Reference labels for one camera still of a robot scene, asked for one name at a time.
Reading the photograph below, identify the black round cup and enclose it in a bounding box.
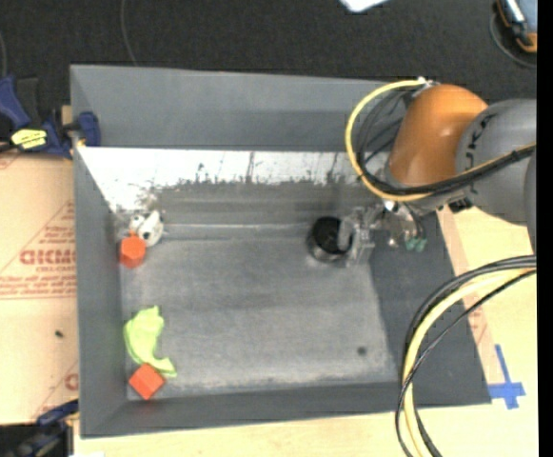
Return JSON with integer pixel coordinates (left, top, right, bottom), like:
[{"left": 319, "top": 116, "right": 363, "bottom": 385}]
[{"left": 306, "top": 215, "right": 353, "bottom": 264}]

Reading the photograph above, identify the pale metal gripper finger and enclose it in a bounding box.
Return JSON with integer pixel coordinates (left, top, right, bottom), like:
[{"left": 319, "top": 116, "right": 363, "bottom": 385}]
[
  {"left": 353, "top": 228, "right": 378, "bottom": 268},
  {"left": 336, "top": 219, "right": 355, "bottom": 254}
]

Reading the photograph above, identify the orange cube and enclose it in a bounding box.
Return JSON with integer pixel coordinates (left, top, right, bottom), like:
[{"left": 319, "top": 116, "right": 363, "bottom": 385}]
[{"left": 128, "top": 363, "right": 168, "bottom": 402}]

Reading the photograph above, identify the grey metal bin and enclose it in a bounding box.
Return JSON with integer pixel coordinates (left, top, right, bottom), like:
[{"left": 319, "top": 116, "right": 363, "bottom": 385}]
[{"left": 69, "top": 64, "right": 492, "bottom": 437}]

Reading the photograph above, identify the brown cardboard board red print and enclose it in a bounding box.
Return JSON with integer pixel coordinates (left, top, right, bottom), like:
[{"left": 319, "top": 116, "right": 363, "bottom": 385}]
[{"left": 0, "top": 140, "right": 80, "bottom": 427}]

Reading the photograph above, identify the orange hexagonal block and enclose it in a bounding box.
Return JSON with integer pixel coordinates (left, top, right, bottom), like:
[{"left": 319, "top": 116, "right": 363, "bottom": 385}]
[{"left": 118, "top": 234, "right": 148, "bottom": 269}]

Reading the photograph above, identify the light green cloth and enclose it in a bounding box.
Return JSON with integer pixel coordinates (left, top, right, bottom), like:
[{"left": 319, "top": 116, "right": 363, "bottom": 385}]
[{"left": 123, "top": 305, "right": 179, "bottom": 379}]

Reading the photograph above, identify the white toy animal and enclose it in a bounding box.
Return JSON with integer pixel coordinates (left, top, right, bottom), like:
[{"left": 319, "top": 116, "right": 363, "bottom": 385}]
[{"left": 129, "top": 209, "right": 166, "bottom": 248}]

